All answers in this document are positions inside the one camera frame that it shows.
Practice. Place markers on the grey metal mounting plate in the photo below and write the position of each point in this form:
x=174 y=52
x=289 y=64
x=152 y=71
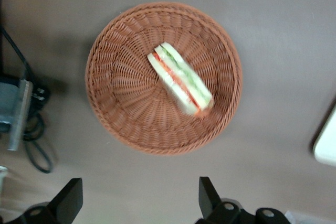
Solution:
x=21 y=108

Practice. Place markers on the blue-grey base block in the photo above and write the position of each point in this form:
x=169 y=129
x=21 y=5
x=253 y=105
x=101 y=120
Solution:
x=8 y=100

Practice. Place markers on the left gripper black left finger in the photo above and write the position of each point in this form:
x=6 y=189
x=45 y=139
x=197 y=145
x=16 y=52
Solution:
x=63 y=208

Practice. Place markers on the white bread sandwich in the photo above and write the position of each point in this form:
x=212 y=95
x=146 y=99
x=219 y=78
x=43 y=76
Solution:
x=181 y=82

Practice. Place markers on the round brown wicker basket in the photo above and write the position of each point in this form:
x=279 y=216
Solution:
x=126 y=103

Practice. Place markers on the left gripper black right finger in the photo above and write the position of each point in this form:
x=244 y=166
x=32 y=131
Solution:
x=210 y=203

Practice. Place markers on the cream plastic tray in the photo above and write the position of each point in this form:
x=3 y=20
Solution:
x=328 y=145

